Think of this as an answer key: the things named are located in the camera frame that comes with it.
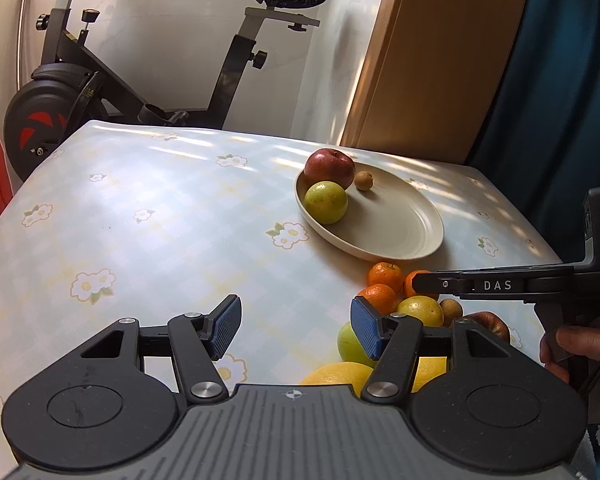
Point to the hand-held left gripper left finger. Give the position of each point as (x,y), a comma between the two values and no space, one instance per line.
(225,327)

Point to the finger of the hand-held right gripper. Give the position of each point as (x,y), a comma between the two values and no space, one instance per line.
(445,284)

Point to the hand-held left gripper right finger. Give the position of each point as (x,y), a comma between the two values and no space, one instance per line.
(362,327)

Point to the green apple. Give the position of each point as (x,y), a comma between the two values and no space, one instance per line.
(350,342)

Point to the small brown round fruit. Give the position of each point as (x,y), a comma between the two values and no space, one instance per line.
(451,310)
(364,181)

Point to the small orange mandarin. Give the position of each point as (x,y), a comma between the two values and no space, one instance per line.
(408,285)
(380,297)
(385,276)

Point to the large yellow lemon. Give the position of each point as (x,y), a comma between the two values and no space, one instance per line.
(337,375)

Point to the wrinkled reddish brown apple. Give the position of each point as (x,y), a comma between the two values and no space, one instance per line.
(492,327)

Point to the cream round plate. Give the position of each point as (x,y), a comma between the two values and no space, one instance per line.
(390,225)

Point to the yellow citrus fruit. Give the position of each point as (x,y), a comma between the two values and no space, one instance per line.
(430,372)

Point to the shiny red apple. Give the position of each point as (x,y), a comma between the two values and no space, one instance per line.
(330,167)

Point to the person's right hand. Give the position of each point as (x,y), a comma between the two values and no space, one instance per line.
(580,337)

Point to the blue curtain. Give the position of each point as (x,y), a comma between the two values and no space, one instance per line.
(555,85)

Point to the wooden door panel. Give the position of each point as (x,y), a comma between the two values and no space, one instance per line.
(430,60)

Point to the black exercise bike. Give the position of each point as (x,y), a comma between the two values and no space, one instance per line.
(45,110)

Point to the thin metal pole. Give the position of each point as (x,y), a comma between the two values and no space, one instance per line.
(22,35)

